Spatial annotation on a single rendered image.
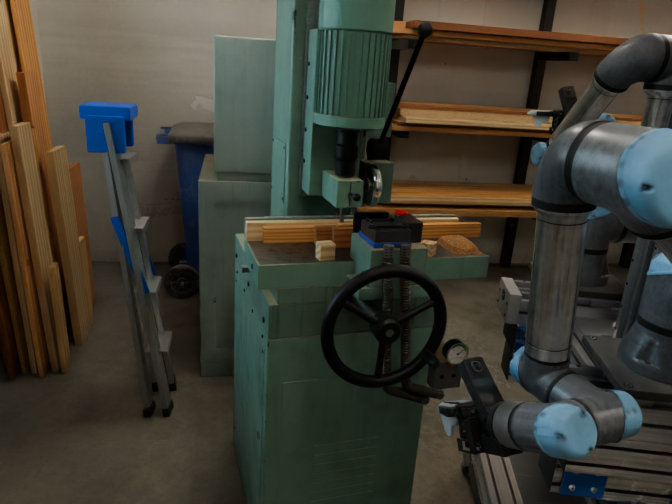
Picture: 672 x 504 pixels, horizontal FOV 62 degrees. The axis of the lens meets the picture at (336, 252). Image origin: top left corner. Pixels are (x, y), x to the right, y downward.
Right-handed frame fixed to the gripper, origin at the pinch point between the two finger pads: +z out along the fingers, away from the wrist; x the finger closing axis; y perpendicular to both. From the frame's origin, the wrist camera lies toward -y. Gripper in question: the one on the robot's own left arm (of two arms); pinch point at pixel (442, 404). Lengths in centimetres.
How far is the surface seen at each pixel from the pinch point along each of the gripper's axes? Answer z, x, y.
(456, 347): 24.0, 21.0, -9.1
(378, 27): 1, 1, -82
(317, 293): 24.9, -13.8, -26.9
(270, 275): 23.2, -25.1, -32.1
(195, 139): 182, -11, -127
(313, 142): 30, -7, -67
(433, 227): 30, 24, -42
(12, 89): 156, -90, -140
